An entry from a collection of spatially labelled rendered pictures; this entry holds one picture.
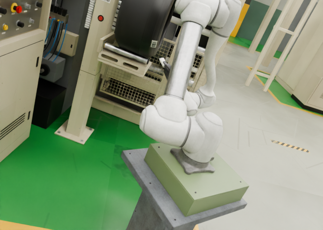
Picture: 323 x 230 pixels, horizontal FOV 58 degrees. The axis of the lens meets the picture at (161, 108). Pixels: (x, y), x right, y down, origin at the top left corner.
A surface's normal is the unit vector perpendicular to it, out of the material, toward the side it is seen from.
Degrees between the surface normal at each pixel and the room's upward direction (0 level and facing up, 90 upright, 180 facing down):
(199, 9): 63
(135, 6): 77
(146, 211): 90
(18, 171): 0
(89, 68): 90
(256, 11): 90
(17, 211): 0
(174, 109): 54
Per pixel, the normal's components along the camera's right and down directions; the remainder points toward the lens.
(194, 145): -0.04, 0.51
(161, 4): 0.27, 0.07
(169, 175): -0.79, 0.00
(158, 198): 0.32, -0.84
